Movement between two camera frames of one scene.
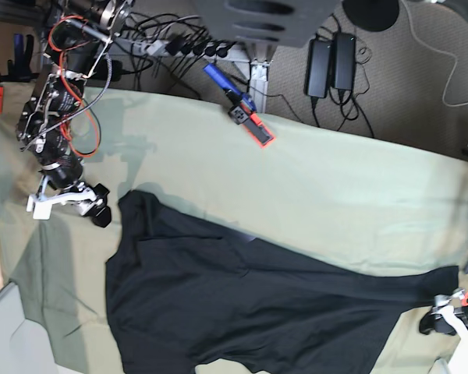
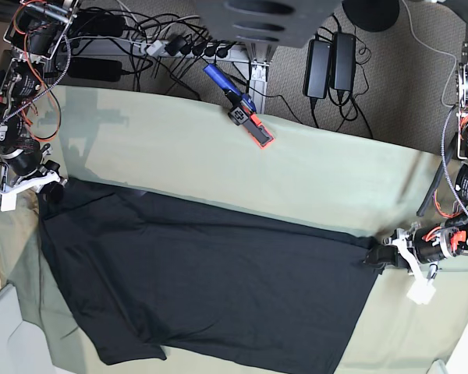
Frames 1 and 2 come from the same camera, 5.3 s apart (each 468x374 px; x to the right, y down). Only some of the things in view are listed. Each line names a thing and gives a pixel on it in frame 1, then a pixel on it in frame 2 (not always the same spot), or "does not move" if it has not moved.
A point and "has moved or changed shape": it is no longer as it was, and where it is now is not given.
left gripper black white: x=83 y=197 → x=26 y=171
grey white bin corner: x=14 y=344 does not move
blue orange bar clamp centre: x=242 y=107 does not move
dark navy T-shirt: x=182 y=293 has moved or changed shape
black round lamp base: x=371 y=15 does not move
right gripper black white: x=464 y=309 → x=419 y=247
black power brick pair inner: x=318 y=68 does not move
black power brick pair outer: x=344 y=61 does not move
